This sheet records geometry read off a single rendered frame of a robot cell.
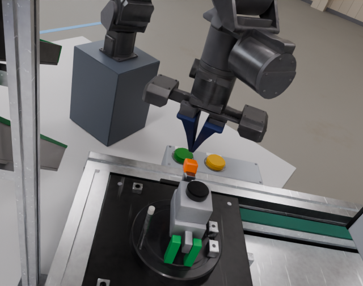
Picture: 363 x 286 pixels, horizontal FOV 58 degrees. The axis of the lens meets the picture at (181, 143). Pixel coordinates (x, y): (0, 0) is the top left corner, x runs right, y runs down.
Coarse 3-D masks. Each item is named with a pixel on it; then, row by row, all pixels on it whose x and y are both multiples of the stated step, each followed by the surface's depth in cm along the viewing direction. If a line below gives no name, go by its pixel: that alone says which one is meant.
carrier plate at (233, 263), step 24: (120, 192) 55; (144, 192) 57; (168, 192) 58; (120, 216) 52; (216, 216) 57; (240, 216) 58; (96, 240) 48; (120, 240) 48; (240, 240) 54; (96, 264) 45; (120, 264) 46; (240, 264) 51
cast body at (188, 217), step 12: (180, 192) 43; (192, 192) 42; (204, 192) 43; (180, 204) 42; (192, 204) 42; (204, 204) 42; (180, 216) 43; (192, 216) 43; (204, 216) 43; (180, 228) 43; (192, 228) 43; (204, 228) 43
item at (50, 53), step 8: (0, 0) 26; (0, 8) 26; (0, 16) 26; (0, 24) 27; (0, 32) 27; (0, 40) 27; (40, 40) 39; (0, 48) 28; (40, 48) 34; (48, 48) 36; (56, 48) 38; (0, 56) 28; (40, 56) 35; (48, 56) 37; (56, 56) 39; (48, 64) 37; (56, 64) 39
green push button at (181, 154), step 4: (180, 148) 69; (184, 148) 69; (176, 152) 67; (180, 152) 68; (184, 152) 68; (188, 152) 68; (176, 156) 67; (180, 156) 67; (184, 156) 67; (188, 156) 67; (192, 156) 68; (176, 160) 67; (180, 160) 66
